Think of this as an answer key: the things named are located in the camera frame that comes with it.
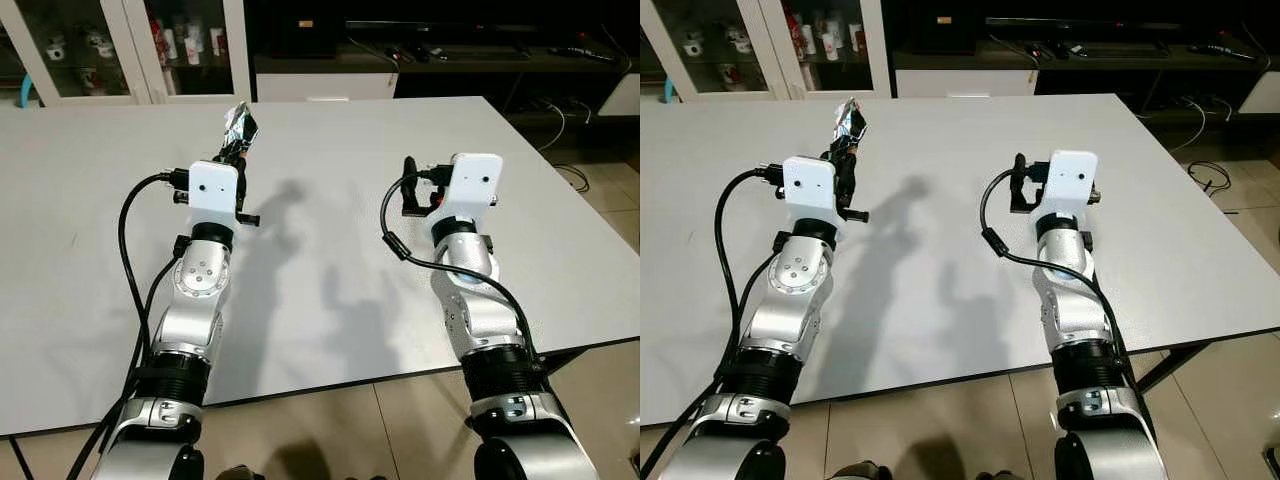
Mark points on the blue plastic item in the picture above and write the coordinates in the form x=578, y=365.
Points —
x=27, y=92
x=669, y=90

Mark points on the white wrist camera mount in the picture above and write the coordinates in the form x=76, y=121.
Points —
x=1068, y=180
x=808, y=188
x=212, y=190
x=470, y=185

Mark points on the white mug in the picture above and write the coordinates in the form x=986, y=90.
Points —
x=56, y=47
x=101, y=43
x=740, y=40
x=694, y=43

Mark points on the long black soundbar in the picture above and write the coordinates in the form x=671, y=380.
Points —
x=440, y=27
x=1080, y=24

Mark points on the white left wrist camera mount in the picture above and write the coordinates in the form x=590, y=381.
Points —
x=212, y=190
x=808, y=188

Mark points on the low white drawer unit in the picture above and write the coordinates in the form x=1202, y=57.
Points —
x=325, y=86
x=965, y=83

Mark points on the silver foil trash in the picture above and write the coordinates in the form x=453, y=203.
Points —
x=240, y=125
x=850, y=122

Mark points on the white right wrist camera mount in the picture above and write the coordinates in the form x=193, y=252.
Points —
x=1068, y=180
x=470, y=185

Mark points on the black TV stand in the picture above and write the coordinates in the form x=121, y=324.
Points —
x=940, y=28
x=300, y=30

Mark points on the black table leg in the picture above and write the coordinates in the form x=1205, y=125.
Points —
x=1170, y=368
x=562, y=360

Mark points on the white glass door cabinet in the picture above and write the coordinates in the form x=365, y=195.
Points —
x=130, y=50
x=765, y=45

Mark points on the black remote control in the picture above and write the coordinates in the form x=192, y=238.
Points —
x=1222, y=51
x=582, y=53

